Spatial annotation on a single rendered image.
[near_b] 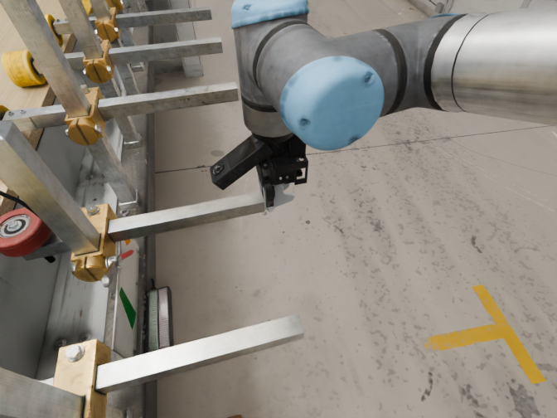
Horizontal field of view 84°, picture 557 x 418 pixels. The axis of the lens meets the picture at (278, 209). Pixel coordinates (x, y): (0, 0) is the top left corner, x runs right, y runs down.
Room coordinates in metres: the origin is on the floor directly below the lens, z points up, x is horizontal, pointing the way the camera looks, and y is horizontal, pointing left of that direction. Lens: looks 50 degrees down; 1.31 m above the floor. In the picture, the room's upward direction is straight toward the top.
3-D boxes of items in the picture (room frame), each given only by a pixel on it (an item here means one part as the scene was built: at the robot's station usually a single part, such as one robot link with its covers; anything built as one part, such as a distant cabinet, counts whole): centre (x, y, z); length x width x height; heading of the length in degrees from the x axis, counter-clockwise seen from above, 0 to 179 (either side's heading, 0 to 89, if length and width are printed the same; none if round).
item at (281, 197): (0.40, 0.00, 0.86); 0.06 x 0.03 x 0.09; 104
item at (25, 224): (0.30, 0.43, 0.85); 0.08 x 0.08 x 0.11
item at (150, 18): (1.07, 0.46, 0.95); 0.50 x 0.04 x 0.04; 105
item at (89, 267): (0.31, 0.33, 0.85); 0.13 x 0.06 x 0.05; 15
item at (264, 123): (0.41, 0.01, 1.05); 0.10 x 0.09 x 0.05; 14
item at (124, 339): (0.26, 0.29, 0.75); 0.26 x 0.01 x 0.10; 15
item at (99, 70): (0.79, 0.46, 0.95); 0.13 x 0.06 x 0.05; 15
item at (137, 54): (0.83, 0.40, 0.95); 0.50 x 0.04 x 0.04; 105
